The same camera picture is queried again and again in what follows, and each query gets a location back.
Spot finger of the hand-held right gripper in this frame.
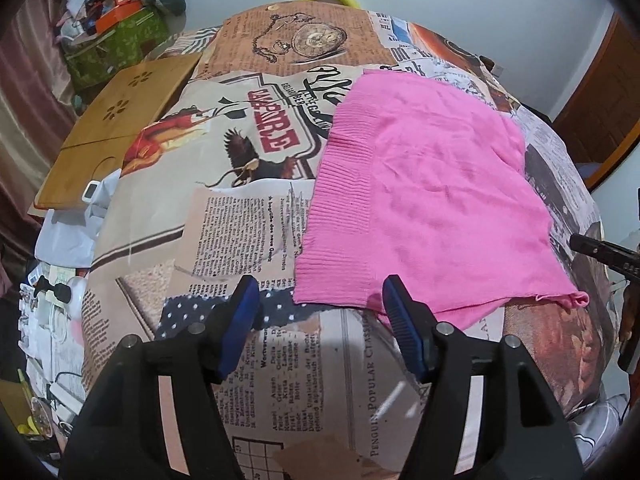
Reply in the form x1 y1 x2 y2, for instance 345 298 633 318
570 232 640 282

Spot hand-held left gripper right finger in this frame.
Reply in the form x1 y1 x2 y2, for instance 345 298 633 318
382 275 586 480

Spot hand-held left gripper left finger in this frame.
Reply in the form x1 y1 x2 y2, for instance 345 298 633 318
59 275 261 480

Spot pink knit sweater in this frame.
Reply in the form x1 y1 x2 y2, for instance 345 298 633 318
292 70 591 331

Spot newspaper print blanket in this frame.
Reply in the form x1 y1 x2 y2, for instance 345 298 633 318
80 0 621 480

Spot brown wooden door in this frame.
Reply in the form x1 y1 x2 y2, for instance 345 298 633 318
550 10 640 193

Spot white patterned quilt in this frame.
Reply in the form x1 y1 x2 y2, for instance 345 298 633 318
570 394 632 466

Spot pile of assorted clutter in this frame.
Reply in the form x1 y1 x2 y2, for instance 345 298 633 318
17 265 91 441

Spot wooden lap desk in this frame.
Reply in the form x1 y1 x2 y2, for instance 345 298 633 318
32 52 203 211

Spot brown curtain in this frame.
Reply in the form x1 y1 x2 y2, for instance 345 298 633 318
0 0 76 261

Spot green patterned storage box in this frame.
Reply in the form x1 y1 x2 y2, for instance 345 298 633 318
65 7 168 93

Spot orange box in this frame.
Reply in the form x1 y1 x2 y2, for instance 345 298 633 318
95 0 143 34

